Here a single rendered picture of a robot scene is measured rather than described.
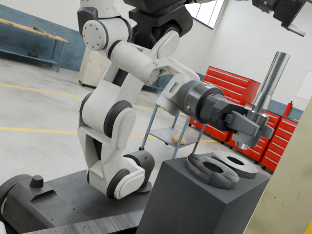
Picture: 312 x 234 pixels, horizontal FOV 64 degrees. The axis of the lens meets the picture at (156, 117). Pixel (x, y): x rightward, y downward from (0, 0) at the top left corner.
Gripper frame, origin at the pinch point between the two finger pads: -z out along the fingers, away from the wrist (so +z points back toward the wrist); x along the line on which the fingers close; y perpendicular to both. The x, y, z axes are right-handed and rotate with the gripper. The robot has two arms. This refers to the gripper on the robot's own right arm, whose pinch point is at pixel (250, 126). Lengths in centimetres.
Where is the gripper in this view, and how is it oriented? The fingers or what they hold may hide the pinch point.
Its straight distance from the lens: 50.7
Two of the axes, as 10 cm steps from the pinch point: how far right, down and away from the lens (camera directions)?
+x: 7.8, 1.3, 6.1
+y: -3.3, 9.2, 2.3
